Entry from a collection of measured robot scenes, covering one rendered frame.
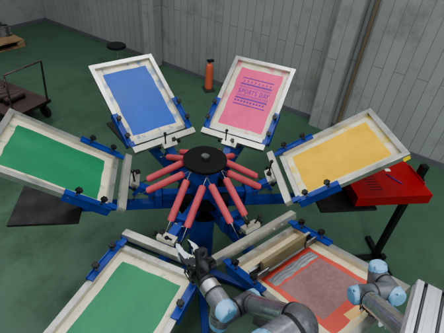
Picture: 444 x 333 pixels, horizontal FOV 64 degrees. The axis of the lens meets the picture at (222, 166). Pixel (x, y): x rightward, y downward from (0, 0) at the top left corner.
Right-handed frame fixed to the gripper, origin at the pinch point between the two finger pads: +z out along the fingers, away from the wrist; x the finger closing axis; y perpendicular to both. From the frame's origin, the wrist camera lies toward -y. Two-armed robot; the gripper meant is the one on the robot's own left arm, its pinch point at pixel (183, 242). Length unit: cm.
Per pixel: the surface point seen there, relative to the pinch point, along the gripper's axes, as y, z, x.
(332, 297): 37, -36, 74
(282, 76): -5, 138, 174
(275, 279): 47, -9, 61
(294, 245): 38, 1, 80
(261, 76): 0, 150, 160
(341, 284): 36, -32, 84
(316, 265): 42, -15, 86
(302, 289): 43, -23, 67
